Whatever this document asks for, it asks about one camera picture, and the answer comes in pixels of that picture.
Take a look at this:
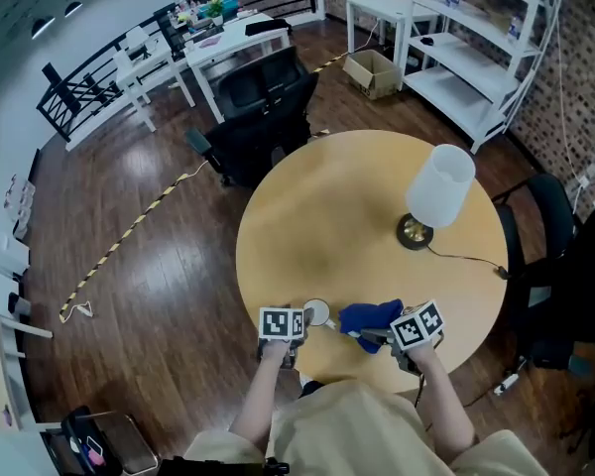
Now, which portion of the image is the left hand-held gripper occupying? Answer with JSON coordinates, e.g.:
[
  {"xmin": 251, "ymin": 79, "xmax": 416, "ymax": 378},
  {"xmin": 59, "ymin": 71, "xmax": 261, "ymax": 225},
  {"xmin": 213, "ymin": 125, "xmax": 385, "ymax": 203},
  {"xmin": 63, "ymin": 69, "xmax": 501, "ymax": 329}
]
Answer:
[{"xmin": 256, "ymin": 305, "xmax": 317, "ymax": 370}]

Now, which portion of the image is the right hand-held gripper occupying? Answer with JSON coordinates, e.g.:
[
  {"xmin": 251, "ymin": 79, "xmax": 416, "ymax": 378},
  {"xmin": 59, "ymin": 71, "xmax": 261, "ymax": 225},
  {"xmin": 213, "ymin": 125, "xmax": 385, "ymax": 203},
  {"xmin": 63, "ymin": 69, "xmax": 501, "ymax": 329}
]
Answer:
[{"xmin": 325, "ymin": 298, "xmax": 446, "ymax": 376}]

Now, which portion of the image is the white cup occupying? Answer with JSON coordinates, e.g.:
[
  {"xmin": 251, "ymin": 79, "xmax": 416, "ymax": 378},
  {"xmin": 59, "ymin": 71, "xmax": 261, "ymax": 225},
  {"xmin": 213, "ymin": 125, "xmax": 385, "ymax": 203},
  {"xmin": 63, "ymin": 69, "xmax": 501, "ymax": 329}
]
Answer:
[{"xmin": 302, "ymin": 297, "xmax": 331, "ymax": 327}]

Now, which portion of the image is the blue cloth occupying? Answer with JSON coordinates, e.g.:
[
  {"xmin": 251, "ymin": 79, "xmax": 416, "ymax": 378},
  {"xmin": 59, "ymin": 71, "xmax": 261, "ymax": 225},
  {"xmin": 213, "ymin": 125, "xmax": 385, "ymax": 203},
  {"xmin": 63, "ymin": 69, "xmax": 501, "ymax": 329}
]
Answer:
[{"xmin": 337, "ymin": 298, "xmax": 406, "ymax": 355}]

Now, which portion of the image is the person's right forearm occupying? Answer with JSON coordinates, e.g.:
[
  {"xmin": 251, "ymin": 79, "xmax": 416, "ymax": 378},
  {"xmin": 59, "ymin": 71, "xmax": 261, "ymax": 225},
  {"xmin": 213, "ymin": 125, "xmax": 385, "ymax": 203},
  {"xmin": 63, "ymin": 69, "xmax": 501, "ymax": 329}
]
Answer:
[{"xmin": 408, "ymin": 342, "xmax": 478, "ymax": 458}]

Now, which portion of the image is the person's left forearm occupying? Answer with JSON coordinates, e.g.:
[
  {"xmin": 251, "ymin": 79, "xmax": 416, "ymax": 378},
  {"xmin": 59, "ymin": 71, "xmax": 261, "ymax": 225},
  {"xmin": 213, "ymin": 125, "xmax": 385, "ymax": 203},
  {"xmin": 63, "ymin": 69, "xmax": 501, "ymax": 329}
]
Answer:
[{"xmin": 227, "ymin": 339, "xmax": 295, "ymax": 453}]

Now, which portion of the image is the person's white shoe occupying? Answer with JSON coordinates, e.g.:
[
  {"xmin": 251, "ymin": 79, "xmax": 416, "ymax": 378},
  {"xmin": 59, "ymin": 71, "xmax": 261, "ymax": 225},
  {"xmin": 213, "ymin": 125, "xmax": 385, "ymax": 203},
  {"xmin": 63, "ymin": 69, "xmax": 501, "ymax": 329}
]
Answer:
[{"xmin": 298, "ymin": 371, "xmax": 324, "ymax": 397}]

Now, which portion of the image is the person's beige clothing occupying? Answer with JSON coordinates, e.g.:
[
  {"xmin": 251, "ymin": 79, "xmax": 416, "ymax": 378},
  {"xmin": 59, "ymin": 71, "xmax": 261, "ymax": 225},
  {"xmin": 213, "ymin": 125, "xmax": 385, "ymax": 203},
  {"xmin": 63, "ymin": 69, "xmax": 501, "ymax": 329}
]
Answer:
[{"xmin": 182, "ymin": 379, "xmax": 552, "ymax": 476}]

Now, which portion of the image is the round wooden table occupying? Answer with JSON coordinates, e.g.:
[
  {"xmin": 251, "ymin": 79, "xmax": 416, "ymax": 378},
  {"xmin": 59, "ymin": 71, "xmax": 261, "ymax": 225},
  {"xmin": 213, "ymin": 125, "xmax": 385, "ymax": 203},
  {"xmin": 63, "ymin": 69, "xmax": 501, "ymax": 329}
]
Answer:
[{"xmin": 235, "ymin": 129, "xmax": 510, "ymax": 396}]

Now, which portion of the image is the white shade table lamp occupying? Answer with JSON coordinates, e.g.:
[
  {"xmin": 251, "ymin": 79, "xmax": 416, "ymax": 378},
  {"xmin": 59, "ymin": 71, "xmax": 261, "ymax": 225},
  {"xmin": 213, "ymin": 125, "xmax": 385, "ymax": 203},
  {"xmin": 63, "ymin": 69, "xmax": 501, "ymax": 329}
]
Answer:
[{"xmin": 396, "ymin": 143, "xmax": 477, "ymax": 252}]

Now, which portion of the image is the black waist pack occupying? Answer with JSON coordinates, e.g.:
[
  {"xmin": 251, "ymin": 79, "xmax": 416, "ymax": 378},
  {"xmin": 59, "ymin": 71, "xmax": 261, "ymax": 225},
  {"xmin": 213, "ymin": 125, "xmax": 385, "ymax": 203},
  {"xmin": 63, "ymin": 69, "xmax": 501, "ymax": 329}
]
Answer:
[{"xmin": 157, "ymin": 456, "xmax": 293, "ymax": 476}]

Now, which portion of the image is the long yellow-black floor tape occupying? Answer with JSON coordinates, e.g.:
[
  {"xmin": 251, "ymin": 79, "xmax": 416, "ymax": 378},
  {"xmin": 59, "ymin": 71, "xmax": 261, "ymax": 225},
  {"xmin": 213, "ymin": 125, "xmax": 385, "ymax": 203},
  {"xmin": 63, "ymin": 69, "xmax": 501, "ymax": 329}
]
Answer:
[{"xmin": 59, "ymin": 172, "xmax": 190, "ymax": 324}]

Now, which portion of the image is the black mesh office chair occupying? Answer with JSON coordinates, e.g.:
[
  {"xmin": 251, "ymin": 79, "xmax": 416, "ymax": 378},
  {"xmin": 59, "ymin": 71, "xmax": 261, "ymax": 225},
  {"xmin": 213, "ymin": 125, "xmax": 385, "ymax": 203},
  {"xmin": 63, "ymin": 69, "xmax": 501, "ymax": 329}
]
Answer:
[
  {"xmin": 507, "ymin": 205, "xmax": 595, "ymax": 372},
  {"xmin": 184, "ymin": 45, "xmax": 321, "ymax": 191}
]

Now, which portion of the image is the dark armchair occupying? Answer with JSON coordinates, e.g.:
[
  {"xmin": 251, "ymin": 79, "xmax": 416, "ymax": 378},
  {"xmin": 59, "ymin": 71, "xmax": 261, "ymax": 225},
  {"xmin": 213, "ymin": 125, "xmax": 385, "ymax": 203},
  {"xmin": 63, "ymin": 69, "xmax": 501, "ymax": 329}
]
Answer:
[{"xmin": 490, "ymin": 172, "xmax": 577, "ymax": 288}]

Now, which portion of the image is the open cardboard box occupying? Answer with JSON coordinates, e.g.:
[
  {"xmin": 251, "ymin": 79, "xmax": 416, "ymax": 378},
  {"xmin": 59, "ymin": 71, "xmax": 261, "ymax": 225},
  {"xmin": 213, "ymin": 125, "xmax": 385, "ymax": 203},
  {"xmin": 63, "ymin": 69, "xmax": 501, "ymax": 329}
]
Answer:
[{"xmin": 341, "ymin": 48, "xmax": 405, "ymax": 101}]

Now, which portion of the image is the short yellow-black floor tape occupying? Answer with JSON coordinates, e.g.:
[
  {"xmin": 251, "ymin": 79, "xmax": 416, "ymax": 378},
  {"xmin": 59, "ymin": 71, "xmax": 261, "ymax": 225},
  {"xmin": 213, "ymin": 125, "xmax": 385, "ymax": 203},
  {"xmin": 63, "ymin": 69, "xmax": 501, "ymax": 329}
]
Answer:
[{"xmin": 310, "ymin": 52, "xmax": 351, "ymax": 75}]

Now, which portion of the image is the long white desk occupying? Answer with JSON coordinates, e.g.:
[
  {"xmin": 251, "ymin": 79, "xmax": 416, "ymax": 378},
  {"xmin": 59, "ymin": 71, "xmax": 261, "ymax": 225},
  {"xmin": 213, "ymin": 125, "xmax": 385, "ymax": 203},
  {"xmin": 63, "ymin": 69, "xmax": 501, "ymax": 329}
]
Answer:
[{"xmin": 182, "ymin": 11, "xmax": 292, "ymax": 125}]

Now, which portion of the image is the white shelf unit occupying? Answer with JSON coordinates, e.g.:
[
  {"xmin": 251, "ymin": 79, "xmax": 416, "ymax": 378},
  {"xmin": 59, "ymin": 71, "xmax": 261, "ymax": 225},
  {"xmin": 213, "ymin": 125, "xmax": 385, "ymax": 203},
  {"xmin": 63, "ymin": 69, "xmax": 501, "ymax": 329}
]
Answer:
[{"xmin": 401, "ymin": 0, "xmax": 569, "ymax": 155}]

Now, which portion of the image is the black bag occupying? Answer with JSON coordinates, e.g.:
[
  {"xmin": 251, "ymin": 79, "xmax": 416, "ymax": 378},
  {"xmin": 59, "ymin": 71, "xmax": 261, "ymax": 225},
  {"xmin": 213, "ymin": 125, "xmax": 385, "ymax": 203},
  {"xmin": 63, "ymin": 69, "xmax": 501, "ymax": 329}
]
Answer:
[{"xmin": 244, "ymin": 17, "xmax": 293, "ymax": 37}]

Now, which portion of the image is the small white desk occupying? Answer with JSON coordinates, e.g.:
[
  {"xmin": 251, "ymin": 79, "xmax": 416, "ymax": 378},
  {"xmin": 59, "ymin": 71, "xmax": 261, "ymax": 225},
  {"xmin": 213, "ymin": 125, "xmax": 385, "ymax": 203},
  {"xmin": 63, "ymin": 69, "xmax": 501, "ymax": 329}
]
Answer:
[{"xmin": 113, "ymin": 32, "xmax": 197, "ymax": 134}]

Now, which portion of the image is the yellow flower potted plant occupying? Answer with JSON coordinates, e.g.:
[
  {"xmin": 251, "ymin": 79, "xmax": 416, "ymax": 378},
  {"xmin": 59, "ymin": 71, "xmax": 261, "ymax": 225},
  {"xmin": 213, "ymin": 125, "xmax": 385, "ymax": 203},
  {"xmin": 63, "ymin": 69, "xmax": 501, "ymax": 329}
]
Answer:
[{"xmin": 204, "ymin": 0, "xmax": 227, "ymax": 27}]

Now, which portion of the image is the black metal railing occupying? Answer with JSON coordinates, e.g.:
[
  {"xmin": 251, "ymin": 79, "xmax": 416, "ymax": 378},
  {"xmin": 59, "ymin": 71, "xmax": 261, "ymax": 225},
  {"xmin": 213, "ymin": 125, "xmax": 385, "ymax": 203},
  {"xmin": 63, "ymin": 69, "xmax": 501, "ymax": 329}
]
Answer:
[{"xmin": 36, "ymin": 0, "xmax": 326, "ymax": 141}]

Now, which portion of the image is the white desktop device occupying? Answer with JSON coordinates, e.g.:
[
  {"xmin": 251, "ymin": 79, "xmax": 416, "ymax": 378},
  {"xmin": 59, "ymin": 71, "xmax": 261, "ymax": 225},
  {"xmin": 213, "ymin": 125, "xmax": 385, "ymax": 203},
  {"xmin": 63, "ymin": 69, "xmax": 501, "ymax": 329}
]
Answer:
[{"xmin": 123, "ymin": 26, "xmax": 153, "ymax": 61}]

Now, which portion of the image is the black lamp cable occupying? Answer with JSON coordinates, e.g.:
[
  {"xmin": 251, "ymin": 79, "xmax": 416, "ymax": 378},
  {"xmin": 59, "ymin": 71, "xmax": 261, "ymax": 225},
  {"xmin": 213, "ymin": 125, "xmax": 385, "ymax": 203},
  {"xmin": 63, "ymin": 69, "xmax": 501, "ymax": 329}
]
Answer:
[{"xmin": 424, "ymin": 242, "xmax": 513, "ymax": 282}]

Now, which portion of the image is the white wall socket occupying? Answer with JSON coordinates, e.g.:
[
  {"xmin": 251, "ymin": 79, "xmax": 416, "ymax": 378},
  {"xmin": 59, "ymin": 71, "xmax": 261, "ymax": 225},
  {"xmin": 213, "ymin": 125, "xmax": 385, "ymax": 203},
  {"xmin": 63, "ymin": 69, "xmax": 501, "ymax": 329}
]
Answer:
[{"xmin": 571, "ymin": 163, "xmax": 595, "ymax": 213}]

